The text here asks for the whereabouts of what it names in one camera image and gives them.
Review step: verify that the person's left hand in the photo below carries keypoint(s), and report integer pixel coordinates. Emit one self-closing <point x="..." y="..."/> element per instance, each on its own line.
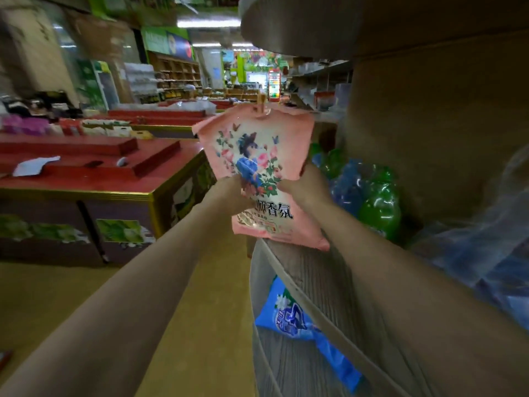
<point x="223" y="197"/>

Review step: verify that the person's right hand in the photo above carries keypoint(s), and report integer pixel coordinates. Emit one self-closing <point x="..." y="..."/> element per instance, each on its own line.
<point x="305" y="189"/>

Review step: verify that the pink floral detergent pouch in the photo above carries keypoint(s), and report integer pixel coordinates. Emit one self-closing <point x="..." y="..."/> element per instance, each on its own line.
<point x="264" y="161"/>

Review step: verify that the person's right forearm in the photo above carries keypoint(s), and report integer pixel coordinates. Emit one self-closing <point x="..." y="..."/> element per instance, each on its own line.
<point x="417" y="301"/>

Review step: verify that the person's left forearm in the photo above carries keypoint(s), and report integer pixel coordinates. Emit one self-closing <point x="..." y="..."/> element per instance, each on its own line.
<point x="111" y="305"/>

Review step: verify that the green and blue bottles pack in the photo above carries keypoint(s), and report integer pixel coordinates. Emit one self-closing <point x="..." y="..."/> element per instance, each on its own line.
<point x="363" y="194"/>

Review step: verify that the long red display counter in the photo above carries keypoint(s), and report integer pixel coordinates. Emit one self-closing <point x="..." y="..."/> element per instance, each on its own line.
<point x="159" y="116"/>

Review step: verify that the red drinks fridge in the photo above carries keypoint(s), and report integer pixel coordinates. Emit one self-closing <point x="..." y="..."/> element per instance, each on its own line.
<point x="274" y="85"/>

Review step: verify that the red gold display counter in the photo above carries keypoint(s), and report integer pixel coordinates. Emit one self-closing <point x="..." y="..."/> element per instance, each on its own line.
<point x="95" y="194"/>

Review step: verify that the wooden round display shelf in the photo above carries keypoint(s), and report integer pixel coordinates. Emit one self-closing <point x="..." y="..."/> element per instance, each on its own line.
<point x="413" y="119"/>

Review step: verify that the blue detergent bag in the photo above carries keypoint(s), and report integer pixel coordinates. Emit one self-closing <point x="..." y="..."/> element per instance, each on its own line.
<point x="297" y="326"/>

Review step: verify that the green white poster stand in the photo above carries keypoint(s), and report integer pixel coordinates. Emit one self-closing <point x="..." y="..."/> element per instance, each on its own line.
<point x="96" y="84"/>

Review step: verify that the clear plastic wrapped packs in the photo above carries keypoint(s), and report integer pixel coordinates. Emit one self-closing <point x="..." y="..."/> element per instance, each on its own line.
<point x="487" y="248"/>

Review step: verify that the white paper sheet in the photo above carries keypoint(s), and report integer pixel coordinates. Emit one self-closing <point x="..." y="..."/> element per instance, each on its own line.
<point x="33" y="165"/>

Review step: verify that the row of pink packets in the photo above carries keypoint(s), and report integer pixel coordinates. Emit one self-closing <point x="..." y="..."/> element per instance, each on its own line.
<point x="29" y="125"/>

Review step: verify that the wooden cubby wall shelf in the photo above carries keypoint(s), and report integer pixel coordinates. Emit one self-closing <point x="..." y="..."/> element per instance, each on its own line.
<point x="175" y="74"/>

